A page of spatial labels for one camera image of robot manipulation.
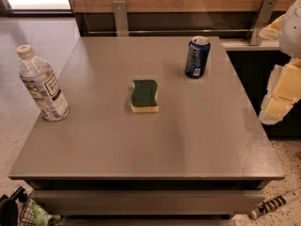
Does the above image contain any green and yellow sponge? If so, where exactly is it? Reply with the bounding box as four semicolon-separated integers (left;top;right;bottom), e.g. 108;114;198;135
131;80;159;113

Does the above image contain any blue soda can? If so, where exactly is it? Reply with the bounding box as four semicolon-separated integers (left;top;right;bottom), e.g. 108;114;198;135
185;36;211;78

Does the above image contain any left metal wall bracket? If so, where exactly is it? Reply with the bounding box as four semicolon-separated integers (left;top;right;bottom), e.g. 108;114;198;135
113;0;129;37

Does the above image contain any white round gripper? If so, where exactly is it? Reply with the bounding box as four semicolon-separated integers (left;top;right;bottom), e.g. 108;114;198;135
259;0;301;125

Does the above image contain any clear plastic water bottle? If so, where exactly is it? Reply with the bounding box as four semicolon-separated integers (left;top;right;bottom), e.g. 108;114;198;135
16;44;70;121

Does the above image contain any wire basket with green bag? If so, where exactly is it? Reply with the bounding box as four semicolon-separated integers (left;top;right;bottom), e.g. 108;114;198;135
19;198;63;226

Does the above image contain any grey table with drawer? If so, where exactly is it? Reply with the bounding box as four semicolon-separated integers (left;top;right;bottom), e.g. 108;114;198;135
8;36;286;226

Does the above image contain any metal wall bracket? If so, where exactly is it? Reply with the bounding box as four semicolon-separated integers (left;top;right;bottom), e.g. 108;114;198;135
247;0;277;46
113;0;129;37

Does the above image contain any black object at corner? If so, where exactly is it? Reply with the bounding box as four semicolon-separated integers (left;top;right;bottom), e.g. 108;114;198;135
0;186;28;226

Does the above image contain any right metal wall bracket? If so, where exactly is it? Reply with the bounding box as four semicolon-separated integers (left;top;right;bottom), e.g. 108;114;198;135
247;0;277;46

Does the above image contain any horizontal metal rail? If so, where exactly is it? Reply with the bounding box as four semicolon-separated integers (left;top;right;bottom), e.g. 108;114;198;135
87;29;252;38

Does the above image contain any black and white striped tube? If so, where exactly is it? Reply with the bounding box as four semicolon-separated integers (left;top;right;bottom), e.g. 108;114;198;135
249;189;300;220

